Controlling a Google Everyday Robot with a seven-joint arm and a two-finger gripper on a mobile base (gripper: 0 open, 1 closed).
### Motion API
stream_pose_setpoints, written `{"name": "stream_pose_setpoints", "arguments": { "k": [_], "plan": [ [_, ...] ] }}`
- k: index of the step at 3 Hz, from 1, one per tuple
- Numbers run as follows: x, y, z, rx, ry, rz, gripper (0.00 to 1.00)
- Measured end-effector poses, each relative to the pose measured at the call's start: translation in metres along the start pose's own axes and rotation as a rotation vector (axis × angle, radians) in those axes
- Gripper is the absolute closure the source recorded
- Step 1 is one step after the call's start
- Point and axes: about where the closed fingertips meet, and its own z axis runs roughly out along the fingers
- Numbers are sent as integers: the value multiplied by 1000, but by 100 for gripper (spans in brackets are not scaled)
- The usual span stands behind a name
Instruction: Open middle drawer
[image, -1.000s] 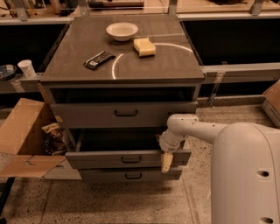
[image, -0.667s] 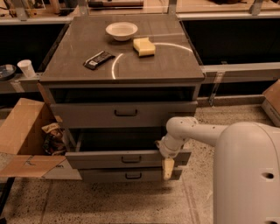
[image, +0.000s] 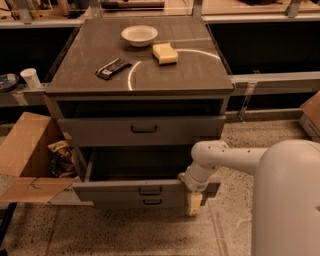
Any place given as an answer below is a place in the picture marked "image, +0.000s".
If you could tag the dark round lid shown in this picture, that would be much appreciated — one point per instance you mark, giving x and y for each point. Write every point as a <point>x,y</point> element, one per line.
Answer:
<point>8,82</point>

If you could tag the crumpled snack bag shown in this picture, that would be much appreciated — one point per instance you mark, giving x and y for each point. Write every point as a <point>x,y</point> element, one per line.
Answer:
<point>61,165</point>

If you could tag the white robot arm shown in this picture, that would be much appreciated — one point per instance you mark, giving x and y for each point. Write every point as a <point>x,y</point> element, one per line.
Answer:
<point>286,191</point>

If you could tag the white paper cup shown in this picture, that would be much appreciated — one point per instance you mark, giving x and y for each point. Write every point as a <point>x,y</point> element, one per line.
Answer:
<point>31,78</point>

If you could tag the grey drawer cabinet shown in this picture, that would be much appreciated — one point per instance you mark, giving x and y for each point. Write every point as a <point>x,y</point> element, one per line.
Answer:
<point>196,85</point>

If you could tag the yellow sponge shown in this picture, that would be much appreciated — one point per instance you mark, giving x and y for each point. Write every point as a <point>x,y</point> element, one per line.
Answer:
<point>165,53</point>

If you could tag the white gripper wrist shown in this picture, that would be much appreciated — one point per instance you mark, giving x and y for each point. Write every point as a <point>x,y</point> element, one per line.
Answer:
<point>194,184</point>

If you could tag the grey top drawer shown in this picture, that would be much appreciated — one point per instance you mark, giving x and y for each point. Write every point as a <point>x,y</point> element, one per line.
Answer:
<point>141,131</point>

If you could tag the cardboard box at right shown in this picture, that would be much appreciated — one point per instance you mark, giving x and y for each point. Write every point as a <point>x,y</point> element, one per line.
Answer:
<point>310,119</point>

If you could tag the black snack bar wrapper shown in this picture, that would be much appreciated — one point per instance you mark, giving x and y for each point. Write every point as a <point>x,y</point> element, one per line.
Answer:
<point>112,68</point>

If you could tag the white bowl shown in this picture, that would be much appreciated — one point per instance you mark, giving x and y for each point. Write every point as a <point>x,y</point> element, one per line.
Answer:
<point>139,35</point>

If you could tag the grey drawer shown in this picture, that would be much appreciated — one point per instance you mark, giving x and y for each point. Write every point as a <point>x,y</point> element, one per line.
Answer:
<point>141,131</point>
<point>142,203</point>
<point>131,172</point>

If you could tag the open cardboard box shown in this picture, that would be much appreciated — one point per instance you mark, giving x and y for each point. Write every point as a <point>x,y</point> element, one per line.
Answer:
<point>25,157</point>

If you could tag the metal shelf rail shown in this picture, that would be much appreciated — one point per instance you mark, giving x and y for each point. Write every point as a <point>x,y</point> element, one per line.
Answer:
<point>276,83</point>

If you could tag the grey bottom drawer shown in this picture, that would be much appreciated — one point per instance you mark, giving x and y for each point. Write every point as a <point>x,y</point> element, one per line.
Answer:
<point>142,203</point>

